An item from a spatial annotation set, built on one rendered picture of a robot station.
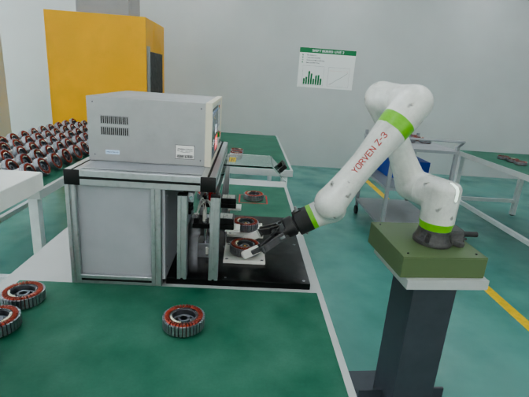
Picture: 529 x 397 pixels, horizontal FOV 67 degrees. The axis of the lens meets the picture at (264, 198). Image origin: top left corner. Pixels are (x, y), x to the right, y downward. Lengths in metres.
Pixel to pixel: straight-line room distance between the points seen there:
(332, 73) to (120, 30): 3.36
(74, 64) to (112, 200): 4.03
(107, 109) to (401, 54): 6.13
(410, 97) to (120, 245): 1.03
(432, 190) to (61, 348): 1.29
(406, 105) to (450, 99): 6.11
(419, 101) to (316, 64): 5.44
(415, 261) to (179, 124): 0.95
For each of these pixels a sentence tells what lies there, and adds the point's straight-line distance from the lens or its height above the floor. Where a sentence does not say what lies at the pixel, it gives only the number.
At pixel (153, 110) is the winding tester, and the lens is 1.32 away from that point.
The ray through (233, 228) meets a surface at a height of 0.89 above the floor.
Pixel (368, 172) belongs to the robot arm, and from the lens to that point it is 1.33.
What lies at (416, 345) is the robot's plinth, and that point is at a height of 0.42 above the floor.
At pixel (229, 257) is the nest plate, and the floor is 0.78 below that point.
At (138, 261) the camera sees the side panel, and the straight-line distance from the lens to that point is 1.34.
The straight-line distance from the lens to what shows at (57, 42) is 5.30.
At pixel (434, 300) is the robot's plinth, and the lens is 1.74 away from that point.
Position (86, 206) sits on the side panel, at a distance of 1.32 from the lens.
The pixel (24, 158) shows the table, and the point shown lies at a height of 0.82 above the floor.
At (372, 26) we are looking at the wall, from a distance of 7.00.
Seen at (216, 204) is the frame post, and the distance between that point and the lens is 1.23.
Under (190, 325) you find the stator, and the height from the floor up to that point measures 0.78.
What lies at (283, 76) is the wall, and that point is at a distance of 6.71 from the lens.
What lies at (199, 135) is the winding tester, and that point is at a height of 1.22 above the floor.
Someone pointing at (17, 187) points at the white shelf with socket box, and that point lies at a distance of 0.81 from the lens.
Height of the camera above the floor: 1.41
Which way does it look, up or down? 17 degrees down
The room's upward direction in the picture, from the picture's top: 4 degrees clockwise
